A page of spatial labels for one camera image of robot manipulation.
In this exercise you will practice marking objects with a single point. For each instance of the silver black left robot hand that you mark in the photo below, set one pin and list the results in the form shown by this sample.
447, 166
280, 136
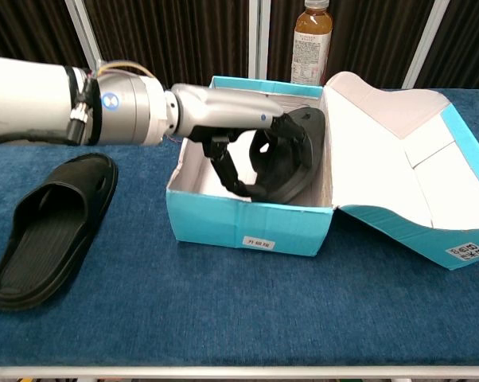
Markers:
223, 109

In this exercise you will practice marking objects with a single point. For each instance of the black rubber slipper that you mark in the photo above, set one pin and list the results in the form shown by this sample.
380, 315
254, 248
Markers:
44, 246
287, 179

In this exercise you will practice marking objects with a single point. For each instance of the light blue shoe box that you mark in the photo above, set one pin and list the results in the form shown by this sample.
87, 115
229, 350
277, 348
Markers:
283, 227

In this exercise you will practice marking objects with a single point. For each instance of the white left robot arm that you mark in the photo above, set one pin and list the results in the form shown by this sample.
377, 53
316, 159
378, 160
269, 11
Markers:
32, 99

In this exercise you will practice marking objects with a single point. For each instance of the dark ribbed partition panel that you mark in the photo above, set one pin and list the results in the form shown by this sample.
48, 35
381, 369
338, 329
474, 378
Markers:
367, 36
176, 40
470, 40
24, 28

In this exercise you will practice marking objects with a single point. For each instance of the amber tea bottle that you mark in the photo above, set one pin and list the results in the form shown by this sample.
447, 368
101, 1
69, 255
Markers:
311, 44

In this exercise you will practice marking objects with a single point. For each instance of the blue table cloth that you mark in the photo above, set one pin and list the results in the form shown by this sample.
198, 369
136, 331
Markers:
239, 310

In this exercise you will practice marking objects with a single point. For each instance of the white aluminium post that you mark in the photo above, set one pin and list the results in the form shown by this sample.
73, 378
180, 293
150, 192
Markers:
260, 40
86, 32
426, 40

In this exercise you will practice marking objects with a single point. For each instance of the white table frame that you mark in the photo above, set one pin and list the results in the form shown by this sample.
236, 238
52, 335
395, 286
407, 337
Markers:
239, 372

